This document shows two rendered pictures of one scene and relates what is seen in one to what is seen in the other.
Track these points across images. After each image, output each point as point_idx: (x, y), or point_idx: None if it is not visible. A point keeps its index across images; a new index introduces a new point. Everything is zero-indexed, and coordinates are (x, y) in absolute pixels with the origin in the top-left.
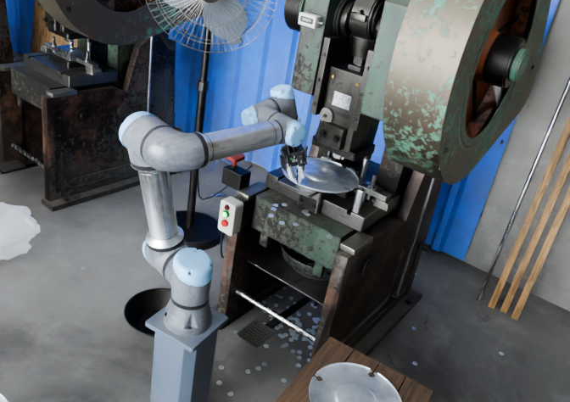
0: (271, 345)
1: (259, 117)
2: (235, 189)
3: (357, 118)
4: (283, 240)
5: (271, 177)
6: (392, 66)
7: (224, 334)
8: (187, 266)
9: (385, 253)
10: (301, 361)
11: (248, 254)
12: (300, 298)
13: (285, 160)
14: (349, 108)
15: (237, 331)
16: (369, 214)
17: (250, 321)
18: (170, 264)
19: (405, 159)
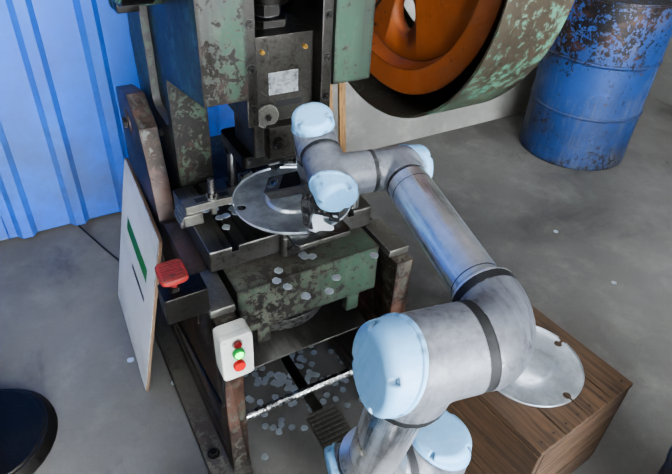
0: (304, 422)
1: (355, 180)
2: (202, 313)
3: (328, 93)
4: (298, 309)
5: (220, 254)
6: None
7: (263, 473)
8: (460, 447)
9: None
10: (342, 399)
11: None
12: None
13: (338, 212)
14: (299, 85)
15: (263, 452)
16: (363, 198)
17: (250, 429)
18: (426, 471)
19: (457, 106)
